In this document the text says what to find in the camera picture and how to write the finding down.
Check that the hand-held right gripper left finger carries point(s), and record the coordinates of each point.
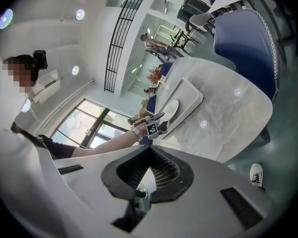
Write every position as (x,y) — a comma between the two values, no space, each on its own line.
(94,182)

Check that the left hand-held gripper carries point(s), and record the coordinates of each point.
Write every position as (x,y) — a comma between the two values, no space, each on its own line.
(152,131)

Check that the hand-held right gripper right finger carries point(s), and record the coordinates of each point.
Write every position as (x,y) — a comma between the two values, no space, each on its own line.
(208,195)

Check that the white round plate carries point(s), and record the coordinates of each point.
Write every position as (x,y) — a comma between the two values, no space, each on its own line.
(171,108)

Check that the person's left forearm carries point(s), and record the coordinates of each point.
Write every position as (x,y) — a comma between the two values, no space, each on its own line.
(109,144)

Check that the grey marble dining table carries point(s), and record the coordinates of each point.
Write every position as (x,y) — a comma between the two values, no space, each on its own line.
(226,113)

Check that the beige chair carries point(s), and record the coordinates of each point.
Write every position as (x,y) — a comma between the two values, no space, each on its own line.
(201,18)

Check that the person's left hand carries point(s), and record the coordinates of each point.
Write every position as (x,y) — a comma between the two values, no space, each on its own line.
(142,128)

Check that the pile of cardboard boxes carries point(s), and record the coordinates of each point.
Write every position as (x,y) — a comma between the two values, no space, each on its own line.
(139,113)

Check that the silver wristwatch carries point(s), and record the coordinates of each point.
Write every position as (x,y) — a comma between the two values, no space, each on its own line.
(136,135)

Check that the grey rectangular tray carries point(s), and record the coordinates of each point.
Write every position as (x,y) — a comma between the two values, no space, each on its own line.
(188,95)

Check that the red plant in white pot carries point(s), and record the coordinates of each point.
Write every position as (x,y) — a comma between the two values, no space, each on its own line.
(155,74)

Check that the person's white right shoe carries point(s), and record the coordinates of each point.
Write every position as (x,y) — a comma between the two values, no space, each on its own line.
(256,175)

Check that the person's white vest torso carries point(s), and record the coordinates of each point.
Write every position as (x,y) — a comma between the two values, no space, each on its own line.
(15,162)

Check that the black metal railing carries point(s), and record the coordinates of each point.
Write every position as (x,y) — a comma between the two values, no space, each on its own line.
(124,38)

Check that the round ceiling light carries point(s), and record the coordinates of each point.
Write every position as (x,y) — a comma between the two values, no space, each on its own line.
(4,18)
(26,106)
(80,14)
(75,70)

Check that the white ceiling air conditioner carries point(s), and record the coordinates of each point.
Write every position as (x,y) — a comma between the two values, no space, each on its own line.
(46,84)

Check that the black cabinet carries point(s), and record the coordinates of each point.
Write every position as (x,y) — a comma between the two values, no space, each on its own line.
(191,5)

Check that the person's head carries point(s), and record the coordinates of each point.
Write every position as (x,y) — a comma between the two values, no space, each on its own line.
(17,78)

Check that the black-framed glass window wall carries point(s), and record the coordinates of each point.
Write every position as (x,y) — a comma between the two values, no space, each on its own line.
(89,123)

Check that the black head-mounted camera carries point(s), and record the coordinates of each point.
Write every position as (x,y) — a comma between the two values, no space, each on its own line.
(40,58)

